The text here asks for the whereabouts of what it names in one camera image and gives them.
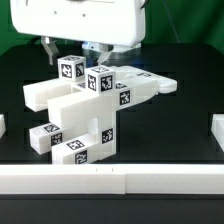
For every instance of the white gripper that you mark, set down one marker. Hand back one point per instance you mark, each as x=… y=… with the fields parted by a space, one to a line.
x=109 y=22

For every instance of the white tagged cube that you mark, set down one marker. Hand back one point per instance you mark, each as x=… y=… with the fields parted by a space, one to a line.
x=71 y=67

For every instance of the white tagged block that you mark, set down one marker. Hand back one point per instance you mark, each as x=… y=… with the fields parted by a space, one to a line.
x=100 y=79

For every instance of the white chair back frame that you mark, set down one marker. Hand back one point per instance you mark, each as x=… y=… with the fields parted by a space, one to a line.
x=71 y=103

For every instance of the white chair seat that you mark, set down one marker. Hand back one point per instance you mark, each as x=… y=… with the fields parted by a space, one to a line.
x=100 y=137

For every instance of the white part left edge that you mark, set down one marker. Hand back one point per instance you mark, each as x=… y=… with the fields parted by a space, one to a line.
x=2 y=125

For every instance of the white part edge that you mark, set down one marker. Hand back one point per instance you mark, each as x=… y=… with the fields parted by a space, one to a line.
x=218 y=129
x=2 y=125

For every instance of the white part right edge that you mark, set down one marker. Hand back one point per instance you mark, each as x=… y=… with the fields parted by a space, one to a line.
x=218 y=129

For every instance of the white front rail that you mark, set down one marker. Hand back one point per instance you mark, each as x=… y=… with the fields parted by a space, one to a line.
x=112 y=179

